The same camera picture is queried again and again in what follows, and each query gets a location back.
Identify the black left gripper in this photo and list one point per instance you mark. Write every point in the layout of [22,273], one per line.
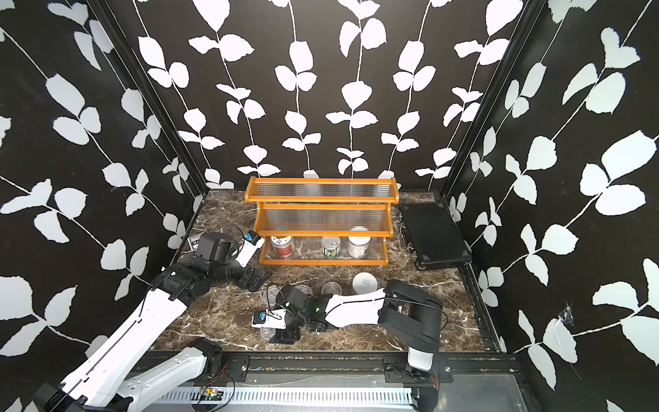
[247,281]

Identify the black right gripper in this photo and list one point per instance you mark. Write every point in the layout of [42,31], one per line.
[285,337]

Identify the small clear seed jar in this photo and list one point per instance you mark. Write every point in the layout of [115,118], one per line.
[267,333]

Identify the white green label jar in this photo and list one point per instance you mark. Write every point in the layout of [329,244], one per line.
[365,283]

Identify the clear jar purple seeds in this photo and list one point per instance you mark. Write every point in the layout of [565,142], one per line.
[270,294]

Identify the clear jar yellow label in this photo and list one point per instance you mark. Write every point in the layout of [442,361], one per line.
[305,289]

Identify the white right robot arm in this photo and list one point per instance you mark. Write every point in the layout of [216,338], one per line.
[413,316]

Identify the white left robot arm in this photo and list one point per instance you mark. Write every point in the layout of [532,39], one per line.
[102,382]

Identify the red tomato seed jar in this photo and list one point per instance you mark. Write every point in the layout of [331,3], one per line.
[283,246]

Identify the orange three-tier shelf rack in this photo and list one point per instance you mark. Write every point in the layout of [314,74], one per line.
[309,209]

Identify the white text label jar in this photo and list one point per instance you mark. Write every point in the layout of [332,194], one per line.
[358,246]

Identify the green vegetable tin can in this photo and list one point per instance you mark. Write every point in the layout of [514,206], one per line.
[331,246]

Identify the small green circuit board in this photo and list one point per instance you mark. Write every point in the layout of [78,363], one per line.
[209,395]

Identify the black flat case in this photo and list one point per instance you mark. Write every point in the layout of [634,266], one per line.
[432,237]

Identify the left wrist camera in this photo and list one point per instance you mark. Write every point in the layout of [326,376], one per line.
[252,242]

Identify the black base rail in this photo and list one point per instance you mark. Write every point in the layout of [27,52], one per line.
[393,366]

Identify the white slotted cable duct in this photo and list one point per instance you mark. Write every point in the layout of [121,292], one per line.
[297,396]

